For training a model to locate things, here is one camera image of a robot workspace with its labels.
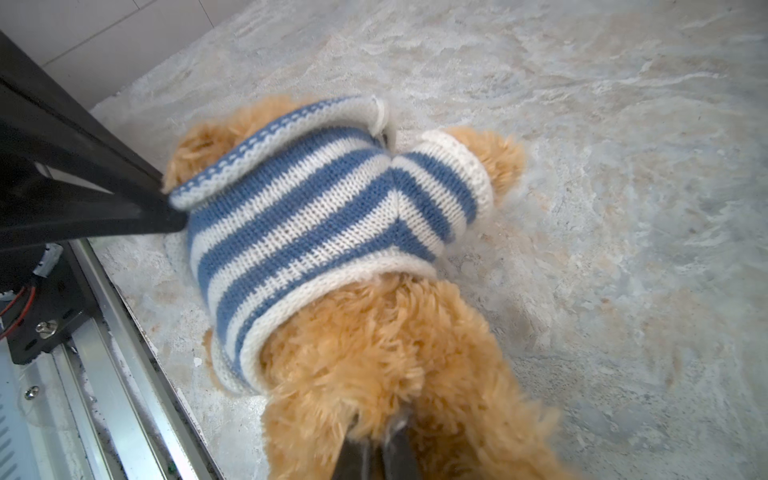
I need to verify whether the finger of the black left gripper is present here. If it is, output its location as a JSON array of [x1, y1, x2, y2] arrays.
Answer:
[[1, 168, 187, 249], [1, 35, 165, 204]]

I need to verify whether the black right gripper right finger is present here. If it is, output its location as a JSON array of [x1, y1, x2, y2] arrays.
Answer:
[[381, 416, 422, 480]]

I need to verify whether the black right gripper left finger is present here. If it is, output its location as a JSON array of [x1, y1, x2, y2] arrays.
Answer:
[[331, 435, 374, 480]]

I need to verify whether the brown plush teddy bear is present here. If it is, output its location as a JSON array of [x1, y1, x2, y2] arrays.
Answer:
[[163, 96, 573, 479]]

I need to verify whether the blue white striped knit sweater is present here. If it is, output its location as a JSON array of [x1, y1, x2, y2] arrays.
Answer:
[[169, 96, 493, 395]]

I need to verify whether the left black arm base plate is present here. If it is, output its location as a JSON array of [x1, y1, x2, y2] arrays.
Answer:
[[1, 242, 99, 365]]

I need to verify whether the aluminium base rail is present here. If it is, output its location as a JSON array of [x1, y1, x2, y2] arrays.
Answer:
[[1, 240, 220, 479]]

